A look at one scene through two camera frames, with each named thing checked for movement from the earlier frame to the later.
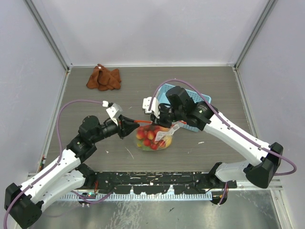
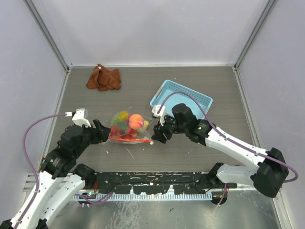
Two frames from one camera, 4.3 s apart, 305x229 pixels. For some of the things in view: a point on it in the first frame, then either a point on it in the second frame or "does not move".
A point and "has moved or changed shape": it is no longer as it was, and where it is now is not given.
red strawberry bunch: x=147 y=133 has moved or changed shape
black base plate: x=185 y=182 does not move
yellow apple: x=168 y=141 -> x=146 y=123
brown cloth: x=103 y=79 does not move
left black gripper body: x=108 y=128 -> x=91 y=136
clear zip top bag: x=155 y=138 has moved or changed shape
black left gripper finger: x=126 y=125 -> x=105 y=131
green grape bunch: x=140 y=144 has moved or changed shape
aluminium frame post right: x=270 y=5 does not move
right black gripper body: x=168 y=114 -> x=170 y=126
